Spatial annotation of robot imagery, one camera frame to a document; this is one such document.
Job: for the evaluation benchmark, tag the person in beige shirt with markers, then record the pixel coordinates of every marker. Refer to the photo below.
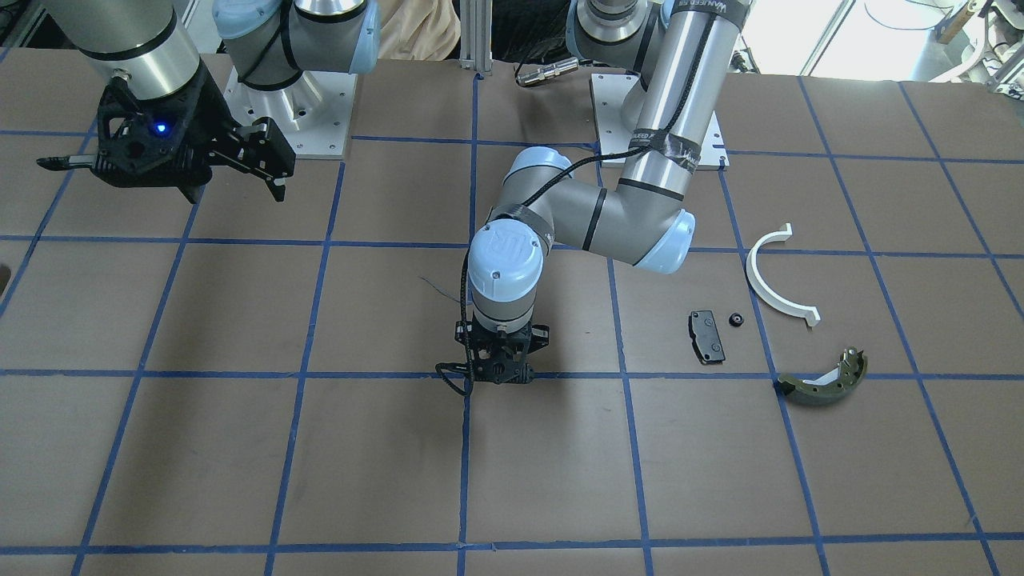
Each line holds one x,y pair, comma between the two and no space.
418,30

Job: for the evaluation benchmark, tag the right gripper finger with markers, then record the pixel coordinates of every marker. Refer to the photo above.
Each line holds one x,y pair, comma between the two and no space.
277,187
193,194

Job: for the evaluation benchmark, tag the aluminium frame post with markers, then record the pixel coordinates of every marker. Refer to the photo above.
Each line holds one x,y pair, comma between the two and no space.
475,41

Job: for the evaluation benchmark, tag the white curved plastic bracket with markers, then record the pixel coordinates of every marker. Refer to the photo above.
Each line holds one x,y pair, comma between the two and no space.
810,314

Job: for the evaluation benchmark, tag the green brake shoe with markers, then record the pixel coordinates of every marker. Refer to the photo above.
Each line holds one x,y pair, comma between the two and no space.
829,388

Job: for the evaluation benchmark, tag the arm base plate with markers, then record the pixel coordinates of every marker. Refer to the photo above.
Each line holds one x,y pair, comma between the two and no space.
314,114
617,101

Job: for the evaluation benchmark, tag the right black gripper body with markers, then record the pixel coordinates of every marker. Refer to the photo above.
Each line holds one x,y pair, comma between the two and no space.
210,114

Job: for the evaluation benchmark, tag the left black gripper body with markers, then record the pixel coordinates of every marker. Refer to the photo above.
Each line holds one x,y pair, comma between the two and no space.
540,334

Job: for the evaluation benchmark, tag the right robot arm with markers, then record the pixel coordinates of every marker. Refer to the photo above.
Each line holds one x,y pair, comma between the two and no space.
272,43

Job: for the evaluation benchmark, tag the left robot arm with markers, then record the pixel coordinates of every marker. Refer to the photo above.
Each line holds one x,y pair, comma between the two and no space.
680,51

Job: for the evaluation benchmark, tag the silver metal tool handle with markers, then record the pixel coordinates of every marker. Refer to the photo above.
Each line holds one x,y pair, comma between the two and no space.
547,72

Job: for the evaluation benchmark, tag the black brake pad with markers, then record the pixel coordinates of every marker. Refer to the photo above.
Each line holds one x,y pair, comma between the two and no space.
705,337

